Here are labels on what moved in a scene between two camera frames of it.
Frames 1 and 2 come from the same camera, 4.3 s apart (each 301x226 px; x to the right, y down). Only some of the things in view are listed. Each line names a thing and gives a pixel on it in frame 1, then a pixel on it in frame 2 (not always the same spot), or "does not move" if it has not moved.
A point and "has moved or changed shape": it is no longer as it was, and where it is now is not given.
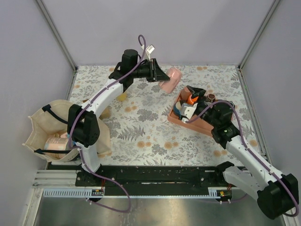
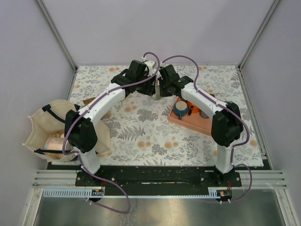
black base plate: [155, 177] does not move
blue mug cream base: [177, 108] does not move
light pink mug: [174, 75] has moved or changed shape
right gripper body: [206, 114] -> [164, 90]
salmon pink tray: [201, 124] does not move
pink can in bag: [56, 143] does not move
